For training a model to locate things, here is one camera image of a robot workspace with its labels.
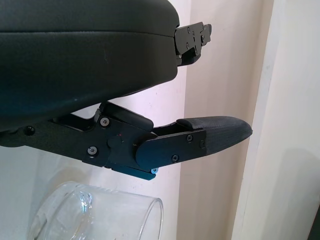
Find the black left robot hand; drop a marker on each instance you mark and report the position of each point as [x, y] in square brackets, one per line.
[75, 62]

